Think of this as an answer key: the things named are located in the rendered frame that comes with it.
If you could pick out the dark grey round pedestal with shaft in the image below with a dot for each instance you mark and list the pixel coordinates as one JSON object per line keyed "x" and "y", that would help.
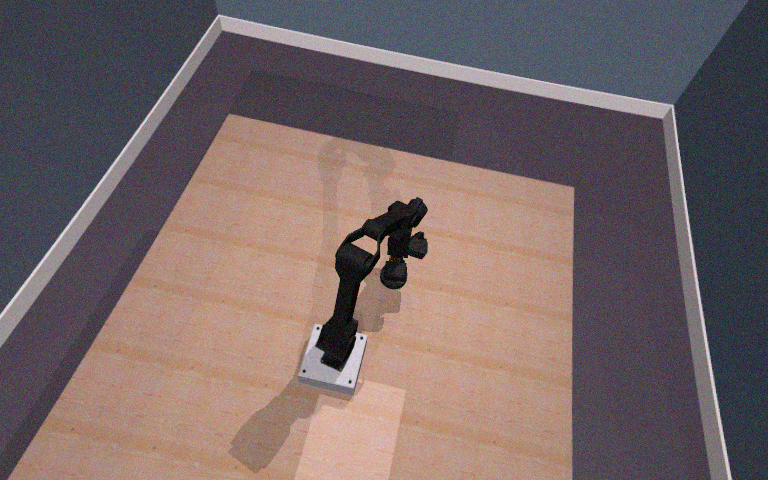
{"x": 390, "y": 284}

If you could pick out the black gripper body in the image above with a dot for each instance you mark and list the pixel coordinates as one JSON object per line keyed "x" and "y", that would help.
{"x": 396, "y": 270}

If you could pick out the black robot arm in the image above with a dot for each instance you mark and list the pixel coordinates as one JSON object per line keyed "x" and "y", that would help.
{"x": 337, "y": 337}

